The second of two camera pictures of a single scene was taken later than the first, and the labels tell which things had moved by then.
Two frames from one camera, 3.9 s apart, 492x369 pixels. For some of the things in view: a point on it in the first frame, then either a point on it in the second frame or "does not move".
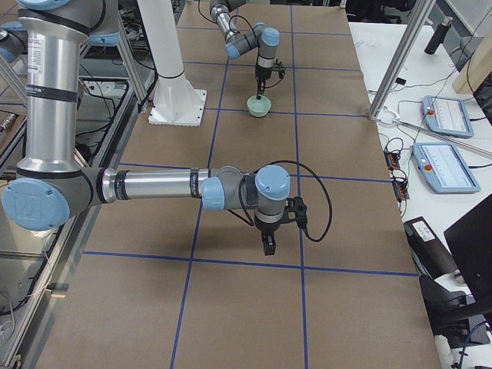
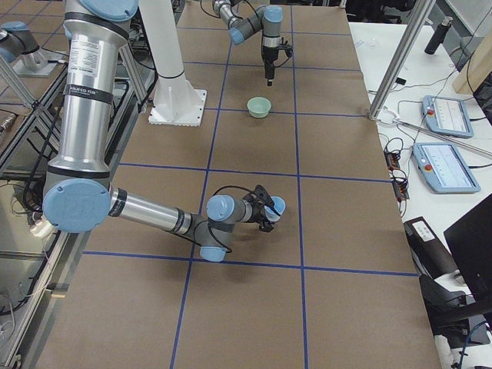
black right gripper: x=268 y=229 → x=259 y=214
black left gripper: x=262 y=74 → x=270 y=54
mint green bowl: x=258 y=108 does not move
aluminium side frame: x=126 y=49 does not move
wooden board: x=477 y=69 does not move
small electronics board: x=392 y=160 does not move
